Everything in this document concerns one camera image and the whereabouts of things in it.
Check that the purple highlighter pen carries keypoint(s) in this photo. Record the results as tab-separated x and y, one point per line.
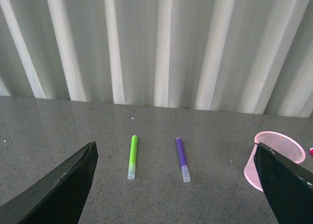
183	161

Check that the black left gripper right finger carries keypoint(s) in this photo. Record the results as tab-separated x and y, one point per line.
287	186

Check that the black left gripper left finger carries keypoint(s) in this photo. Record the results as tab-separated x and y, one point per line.
57	198

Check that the pink mesh cup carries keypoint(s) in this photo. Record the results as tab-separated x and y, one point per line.
280	143

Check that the green highlighter pen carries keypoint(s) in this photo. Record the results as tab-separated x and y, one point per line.
132	158

